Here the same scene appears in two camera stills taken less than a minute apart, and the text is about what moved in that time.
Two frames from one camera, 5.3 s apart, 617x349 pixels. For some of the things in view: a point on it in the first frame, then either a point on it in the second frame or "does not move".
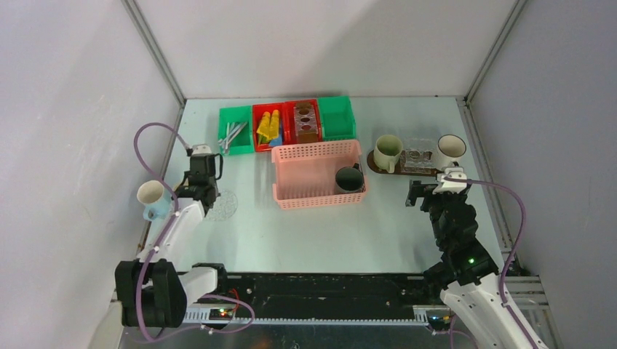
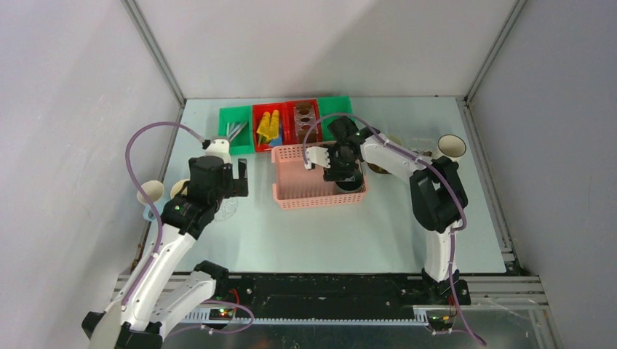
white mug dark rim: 450,149 does not move
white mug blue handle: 156,199 does not move
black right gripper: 417,190 -> 329,174
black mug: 349,179 does not move
